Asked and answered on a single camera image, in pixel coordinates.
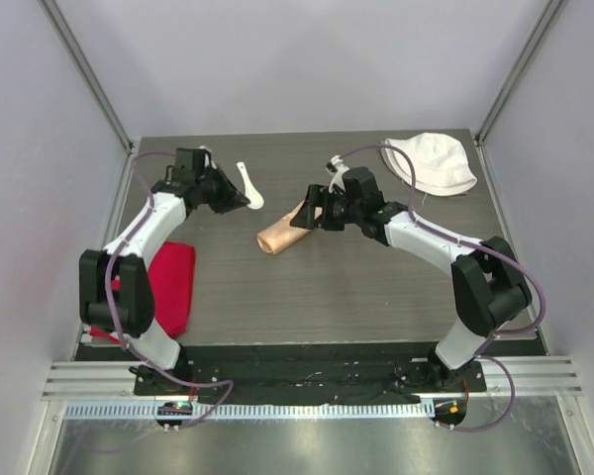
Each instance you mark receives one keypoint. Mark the red folded cloth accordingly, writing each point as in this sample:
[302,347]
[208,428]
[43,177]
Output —
[173,292]

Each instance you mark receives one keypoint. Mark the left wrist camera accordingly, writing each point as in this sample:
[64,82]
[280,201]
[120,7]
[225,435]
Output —
[208,157]

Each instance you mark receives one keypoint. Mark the left aluminium frame post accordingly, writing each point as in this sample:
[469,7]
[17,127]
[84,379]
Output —
[82,64]

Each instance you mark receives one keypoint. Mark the aluminium frame post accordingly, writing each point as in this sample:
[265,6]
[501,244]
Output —
[535,40]
[82,64]

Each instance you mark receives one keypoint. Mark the white bucket hat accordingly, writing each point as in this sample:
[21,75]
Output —
[440,162]

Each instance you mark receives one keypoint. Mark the white slotted cable duct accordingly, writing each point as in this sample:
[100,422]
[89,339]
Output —
[177,410]

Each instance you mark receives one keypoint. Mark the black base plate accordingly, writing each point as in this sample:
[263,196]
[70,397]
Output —
[315,374]

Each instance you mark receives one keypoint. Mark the right aluminium frame post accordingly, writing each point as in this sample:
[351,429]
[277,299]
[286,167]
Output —
[535,40]

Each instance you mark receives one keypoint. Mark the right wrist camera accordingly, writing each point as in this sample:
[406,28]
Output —
[336,169]

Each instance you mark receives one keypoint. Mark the peach cloth napkin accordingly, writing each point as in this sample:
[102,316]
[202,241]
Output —
[280,235]

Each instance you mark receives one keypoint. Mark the white spoon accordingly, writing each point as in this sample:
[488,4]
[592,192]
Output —
[255,199]

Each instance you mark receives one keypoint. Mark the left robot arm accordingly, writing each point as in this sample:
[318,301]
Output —
[160,215]

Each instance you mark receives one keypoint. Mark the aluminium front rail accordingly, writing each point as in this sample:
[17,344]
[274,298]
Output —
[524,375]

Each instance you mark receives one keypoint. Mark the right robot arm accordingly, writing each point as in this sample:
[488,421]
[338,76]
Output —
[488,288]

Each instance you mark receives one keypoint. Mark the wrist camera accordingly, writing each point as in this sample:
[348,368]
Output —
[336,169]
[208,157]

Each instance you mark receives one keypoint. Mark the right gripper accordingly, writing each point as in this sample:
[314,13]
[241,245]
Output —
[319,196]

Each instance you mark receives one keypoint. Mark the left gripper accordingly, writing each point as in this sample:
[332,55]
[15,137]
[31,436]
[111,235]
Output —
[231,199]

